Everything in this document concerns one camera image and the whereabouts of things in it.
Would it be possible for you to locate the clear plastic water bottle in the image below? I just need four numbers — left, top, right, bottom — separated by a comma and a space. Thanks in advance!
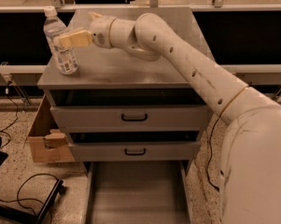
43, 6, 77, 75

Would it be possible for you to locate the grey open bottom drawer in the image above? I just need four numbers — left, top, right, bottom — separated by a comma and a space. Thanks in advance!
82, 161, 192, 224

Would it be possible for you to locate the black power cable right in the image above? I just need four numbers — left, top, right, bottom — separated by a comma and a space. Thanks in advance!
205, 117, 221, 191

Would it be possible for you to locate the brown cardboard box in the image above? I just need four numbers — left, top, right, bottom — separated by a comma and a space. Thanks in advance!
27, 96, 74, 162

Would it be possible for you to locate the black cable left wall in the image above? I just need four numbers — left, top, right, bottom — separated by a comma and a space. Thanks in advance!
0, 80, 21, 149

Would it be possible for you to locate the grey drawer cabinet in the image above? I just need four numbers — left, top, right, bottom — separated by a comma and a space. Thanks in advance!
36, 7, 217, 170

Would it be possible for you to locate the black metal stand base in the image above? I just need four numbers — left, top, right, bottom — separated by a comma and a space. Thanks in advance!
0, 178, 65, 224

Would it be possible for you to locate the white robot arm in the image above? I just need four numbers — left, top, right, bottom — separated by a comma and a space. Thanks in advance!
53, 13, 281, 224

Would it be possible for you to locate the black cable on floor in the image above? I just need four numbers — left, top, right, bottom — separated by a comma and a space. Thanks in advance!
0, 173, 61, 224

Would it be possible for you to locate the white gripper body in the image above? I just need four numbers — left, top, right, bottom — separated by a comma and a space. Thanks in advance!
90, 16, 116, 49

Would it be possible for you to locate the grey top drawer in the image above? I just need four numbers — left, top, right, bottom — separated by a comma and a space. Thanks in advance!
50, 105, 209, 133

